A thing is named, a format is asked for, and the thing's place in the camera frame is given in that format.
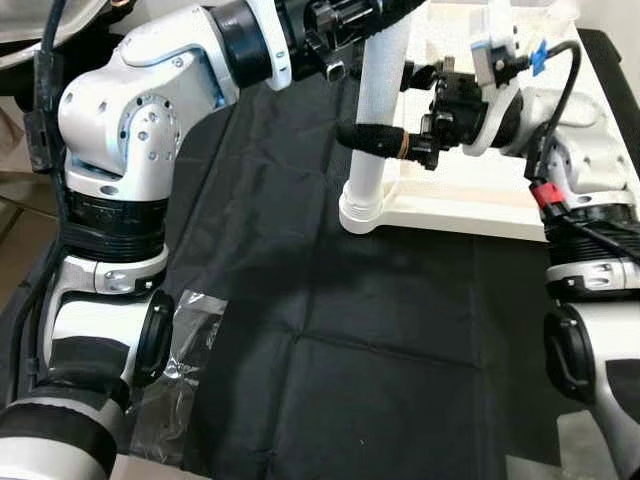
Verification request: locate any blue cable plug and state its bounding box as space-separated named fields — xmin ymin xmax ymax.
xmin=528 ymin=40 xmax=550 ymax=79

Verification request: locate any white plastic table leg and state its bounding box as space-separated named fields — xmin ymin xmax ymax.
xmin=340 ymin=15 xmax=416 ymax=236

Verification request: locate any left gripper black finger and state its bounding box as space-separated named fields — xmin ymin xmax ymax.
xmin=372 ymin=0 xmax=431 ymax=23

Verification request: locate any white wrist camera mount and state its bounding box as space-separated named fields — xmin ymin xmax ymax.
xmin=255 ymin=0 xmax=294 ymax=91
xmin=462 ymin=25 xmax=531 ymax=158

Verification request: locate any white plastic table top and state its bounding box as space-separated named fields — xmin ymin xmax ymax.
xmin=340 ymin=0 xmax=640 ymax=241

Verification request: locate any black tablecloth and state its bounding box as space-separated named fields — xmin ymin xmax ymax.
xmin=0 ymin=25 xmax=640 ymax=480

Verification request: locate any red cable clip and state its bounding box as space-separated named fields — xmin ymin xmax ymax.
xmin=530 ymin=180 xmax=559 ymax=211

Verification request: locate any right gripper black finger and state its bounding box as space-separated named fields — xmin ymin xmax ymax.
xmin=337 ymin=122 xmax=429 ymax=161
xmin=400 ymin=62 xmax=443 ymax=93

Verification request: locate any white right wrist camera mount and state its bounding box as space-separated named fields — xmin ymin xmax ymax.
xmin=462 ymin=25 xmax=531 ymax=158

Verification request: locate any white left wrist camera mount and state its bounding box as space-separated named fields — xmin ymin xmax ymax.
xmin=255 ymin=0 xmax=294 ymax=91

